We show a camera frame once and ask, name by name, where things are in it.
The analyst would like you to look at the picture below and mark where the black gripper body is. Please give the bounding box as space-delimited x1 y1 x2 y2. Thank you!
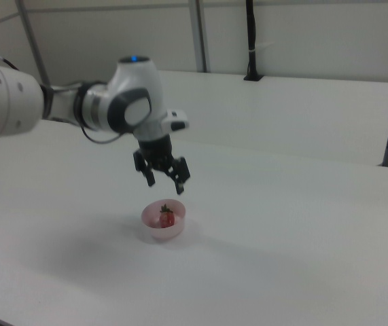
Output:
138 133 175 170

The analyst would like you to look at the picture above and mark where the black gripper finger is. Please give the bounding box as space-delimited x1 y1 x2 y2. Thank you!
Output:
164 156 192 196
133 149 157 187

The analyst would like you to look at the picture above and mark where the red strawberry with green leaves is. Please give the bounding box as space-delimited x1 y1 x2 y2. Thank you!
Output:
159 203 175 229

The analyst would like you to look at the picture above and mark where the pink plastic bowl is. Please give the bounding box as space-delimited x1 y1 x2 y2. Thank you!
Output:
140 198 187 244

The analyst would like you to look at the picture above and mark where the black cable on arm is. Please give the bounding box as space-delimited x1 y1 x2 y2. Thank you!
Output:
80 124 125 145

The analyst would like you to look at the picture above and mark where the grey partition frame post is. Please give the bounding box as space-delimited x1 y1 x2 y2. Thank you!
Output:
188 0 212 73
14 0 52 88

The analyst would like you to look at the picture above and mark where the white cable tie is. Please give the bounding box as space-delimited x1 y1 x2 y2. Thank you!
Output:
249 41 274 54

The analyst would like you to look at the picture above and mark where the black pole with cables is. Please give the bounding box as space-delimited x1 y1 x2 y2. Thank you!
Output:
245 0 260 78

